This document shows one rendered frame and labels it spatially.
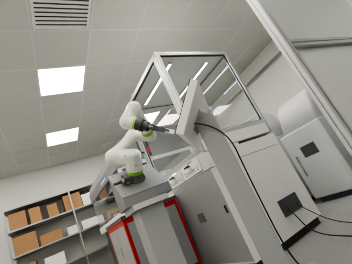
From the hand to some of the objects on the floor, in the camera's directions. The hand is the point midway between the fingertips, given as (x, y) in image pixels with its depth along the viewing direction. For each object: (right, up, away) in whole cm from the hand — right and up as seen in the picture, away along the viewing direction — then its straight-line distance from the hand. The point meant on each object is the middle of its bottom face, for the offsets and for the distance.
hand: (169, 131), depth 174 cm
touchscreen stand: (+59, -85, -50) cm, 114 cm away
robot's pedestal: (+11, -121, -6) cm, 122 cm away
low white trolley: (-3, -148, +55) cm, 158 cm away
